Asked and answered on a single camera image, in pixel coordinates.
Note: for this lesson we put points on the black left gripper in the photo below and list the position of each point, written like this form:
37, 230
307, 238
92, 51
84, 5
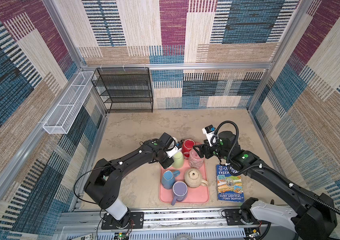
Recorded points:
166, 165

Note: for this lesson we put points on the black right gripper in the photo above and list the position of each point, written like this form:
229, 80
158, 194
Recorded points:
205, 147

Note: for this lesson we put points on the light green ceramic mug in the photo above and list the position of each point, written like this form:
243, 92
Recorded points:
178, 160

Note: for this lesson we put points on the red ceramic mug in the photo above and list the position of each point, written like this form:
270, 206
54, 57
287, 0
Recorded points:
187, 146

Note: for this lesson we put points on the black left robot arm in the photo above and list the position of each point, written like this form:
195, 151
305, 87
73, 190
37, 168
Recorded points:
103, 183

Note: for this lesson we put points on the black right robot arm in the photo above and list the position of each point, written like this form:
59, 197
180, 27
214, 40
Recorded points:
311, 216

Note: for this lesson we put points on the pink patterned glass mug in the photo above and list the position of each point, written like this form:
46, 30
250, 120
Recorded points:
195, 161

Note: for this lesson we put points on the blue ceramic mug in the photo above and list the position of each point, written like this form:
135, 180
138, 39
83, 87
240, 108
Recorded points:
169, 178

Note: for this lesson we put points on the beige speckled ceramic mug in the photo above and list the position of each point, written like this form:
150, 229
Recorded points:
193, 178

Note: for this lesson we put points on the purple ceramic mug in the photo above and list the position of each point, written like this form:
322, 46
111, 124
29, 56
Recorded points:
180, 191

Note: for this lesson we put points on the blue treehouse paperback book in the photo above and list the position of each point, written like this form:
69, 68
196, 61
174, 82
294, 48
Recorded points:
229, 187

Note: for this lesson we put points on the pink plastic tray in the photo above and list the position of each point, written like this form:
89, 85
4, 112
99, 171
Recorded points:
198, 195

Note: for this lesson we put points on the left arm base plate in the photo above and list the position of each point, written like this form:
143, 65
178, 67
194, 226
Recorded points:
135, 220

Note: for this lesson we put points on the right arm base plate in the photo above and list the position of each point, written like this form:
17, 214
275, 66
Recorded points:
237, 217

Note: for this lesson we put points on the aluminium front rail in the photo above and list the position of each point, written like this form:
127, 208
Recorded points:
165, 224

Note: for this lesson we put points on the black wire shelf rack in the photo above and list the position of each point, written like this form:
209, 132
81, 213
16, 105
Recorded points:
124, 90

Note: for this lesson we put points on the white wire mesh basket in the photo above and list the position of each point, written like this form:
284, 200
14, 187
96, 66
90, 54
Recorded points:
66, 111

